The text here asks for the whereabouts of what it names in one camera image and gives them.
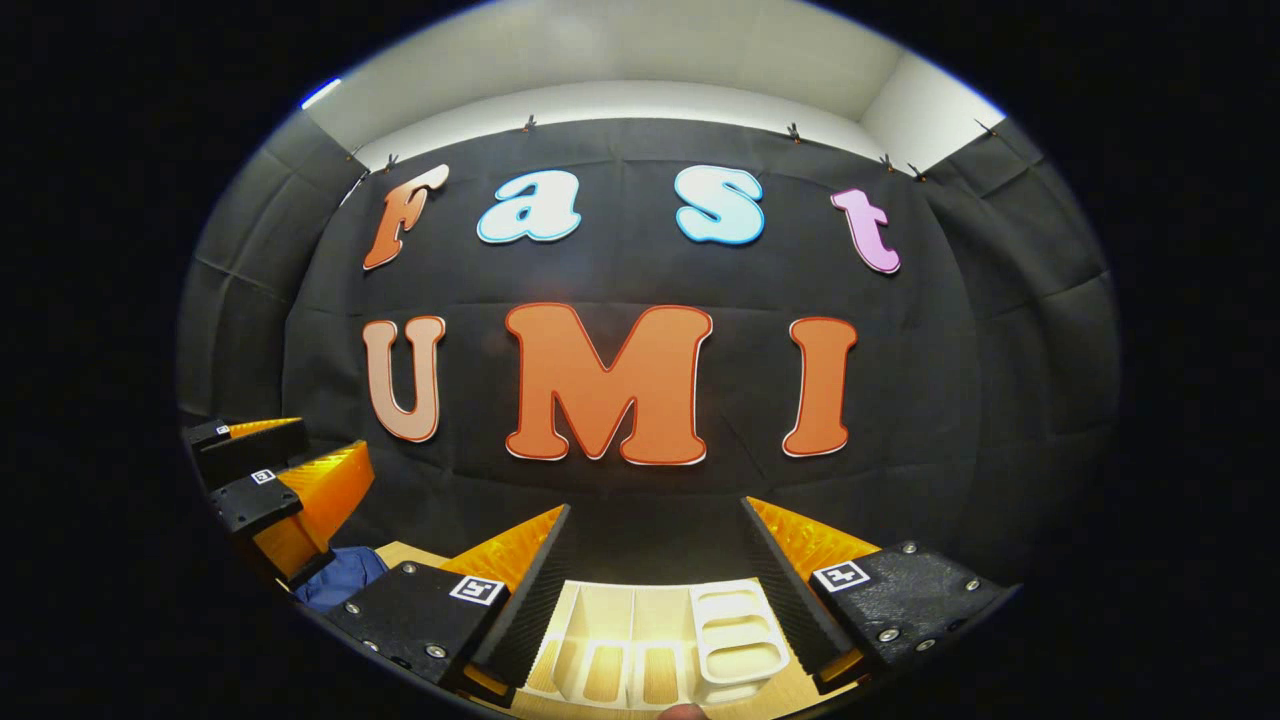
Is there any white bookshelf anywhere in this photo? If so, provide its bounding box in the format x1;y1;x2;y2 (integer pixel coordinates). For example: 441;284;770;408
520;578;811;711

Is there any blue schoolbag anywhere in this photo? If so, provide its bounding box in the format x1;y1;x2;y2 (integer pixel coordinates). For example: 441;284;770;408
292;545;391;614

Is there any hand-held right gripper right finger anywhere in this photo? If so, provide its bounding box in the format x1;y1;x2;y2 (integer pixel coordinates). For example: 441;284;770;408
740;495;1023;696

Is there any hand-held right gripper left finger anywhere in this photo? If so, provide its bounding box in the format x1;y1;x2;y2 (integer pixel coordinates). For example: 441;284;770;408
325;503;573;709

